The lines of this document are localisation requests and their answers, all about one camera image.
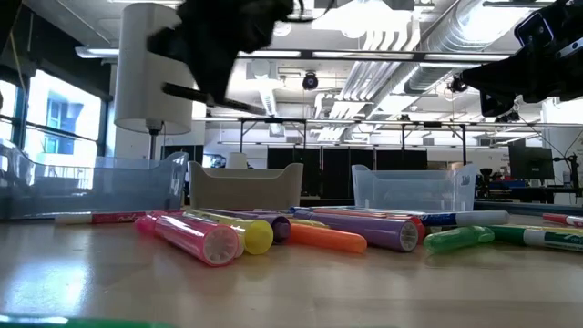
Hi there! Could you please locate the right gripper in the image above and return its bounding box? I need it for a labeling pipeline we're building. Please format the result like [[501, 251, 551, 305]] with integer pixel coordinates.
[[459, 43, 583, 118]]

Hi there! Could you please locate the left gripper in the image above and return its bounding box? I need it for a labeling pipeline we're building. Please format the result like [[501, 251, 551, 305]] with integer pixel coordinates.
[[148, 0, 297, 105]]

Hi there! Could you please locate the black dry-erase marker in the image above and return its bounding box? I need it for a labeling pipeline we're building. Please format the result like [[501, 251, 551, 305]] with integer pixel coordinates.
[[162, 82, 268, 116]]

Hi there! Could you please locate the blue dry-erase marker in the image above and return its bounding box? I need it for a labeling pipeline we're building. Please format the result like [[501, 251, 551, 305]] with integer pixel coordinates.
[[345, 207, 511, 228]]

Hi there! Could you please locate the green thin highlighter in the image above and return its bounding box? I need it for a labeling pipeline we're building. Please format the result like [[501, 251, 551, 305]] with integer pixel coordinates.
[[423, 225, 496, 254]]

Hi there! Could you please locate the green dry-erase marker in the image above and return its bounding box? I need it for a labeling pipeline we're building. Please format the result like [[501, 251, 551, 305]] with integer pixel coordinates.
[[486, 224, 583, 253]]

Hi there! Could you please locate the blue fat marker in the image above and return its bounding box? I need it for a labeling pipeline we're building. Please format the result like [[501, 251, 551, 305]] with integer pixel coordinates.
[[289, 206, 347, 215]]

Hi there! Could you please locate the pink fat highlighter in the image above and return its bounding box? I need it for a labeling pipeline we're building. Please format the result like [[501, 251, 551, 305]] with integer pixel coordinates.
[[153, 213, 241, 268]]

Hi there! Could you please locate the yellow fat highlighter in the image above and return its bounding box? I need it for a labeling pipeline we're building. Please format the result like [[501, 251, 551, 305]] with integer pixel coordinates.
[[184, 209, 275, 256]]

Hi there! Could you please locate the purple fat marker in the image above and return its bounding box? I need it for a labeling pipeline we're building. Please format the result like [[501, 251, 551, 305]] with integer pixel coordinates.
[[293, 210, 420, 253], [202, 208, 292, 244]]

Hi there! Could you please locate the red dry-erase marker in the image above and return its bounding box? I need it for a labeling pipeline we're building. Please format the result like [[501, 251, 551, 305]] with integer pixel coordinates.
[[54, 210, 184, 226]]

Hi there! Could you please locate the orange thin highlighter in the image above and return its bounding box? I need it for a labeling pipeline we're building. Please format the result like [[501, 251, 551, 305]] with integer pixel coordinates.
[[288, 221, 368, 255]]

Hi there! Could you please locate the green fat marker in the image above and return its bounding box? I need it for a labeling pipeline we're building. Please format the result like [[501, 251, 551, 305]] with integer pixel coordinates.
[[0, 313, 177, 328]]

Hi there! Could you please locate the black monitor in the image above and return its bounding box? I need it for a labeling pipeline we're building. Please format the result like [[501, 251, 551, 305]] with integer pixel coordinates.
[[508, 144, 556, 181]]

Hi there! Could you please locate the black screen panel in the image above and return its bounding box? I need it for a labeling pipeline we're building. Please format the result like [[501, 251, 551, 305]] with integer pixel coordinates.
[[161, 144, 205, 165]]

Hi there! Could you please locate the white cylindrical table lamp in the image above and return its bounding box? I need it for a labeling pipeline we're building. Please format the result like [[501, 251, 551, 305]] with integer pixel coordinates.
[[113, 2, 195, 163]]

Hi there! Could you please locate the white round container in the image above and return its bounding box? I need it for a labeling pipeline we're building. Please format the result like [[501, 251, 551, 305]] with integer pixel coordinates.
[[226, 151, 250, 169]]

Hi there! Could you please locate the grey opaque bin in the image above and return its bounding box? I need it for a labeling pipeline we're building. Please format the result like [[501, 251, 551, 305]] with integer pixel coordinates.
[[188, 161, 305, 211]]

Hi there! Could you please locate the clear plastic bin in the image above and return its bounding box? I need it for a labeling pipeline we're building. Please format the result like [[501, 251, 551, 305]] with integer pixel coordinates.
[[351, 163, 478, 213]]

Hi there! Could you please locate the long ceiling light bar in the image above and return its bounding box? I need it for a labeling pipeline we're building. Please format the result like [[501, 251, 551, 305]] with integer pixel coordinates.
[[75, 45, 583, 64]]

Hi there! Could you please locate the smoky transparent bin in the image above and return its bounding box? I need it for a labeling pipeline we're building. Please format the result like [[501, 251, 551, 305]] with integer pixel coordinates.
[[0, 138, 190, 220]]

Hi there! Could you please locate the red white marker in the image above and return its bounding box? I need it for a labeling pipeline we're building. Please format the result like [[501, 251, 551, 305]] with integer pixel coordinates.
[[542, 212, 583, 229]]

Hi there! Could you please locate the black cabinet row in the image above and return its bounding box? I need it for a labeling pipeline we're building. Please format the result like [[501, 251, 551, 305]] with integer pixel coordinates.
[[266, 146, 429, 200]]

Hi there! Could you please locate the black metal rack frame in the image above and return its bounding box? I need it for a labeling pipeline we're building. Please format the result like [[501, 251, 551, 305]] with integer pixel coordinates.
[[238, 117, 469, 166]]

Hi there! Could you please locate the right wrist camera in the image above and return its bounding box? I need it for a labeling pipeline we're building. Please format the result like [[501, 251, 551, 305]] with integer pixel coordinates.
[[514, 12, 556, 47]]

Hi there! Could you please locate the black aluminium table frame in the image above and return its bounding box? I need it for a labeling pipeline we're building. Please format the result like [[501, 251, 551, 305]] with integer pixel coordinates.
[[473, 200, 583, 218]]

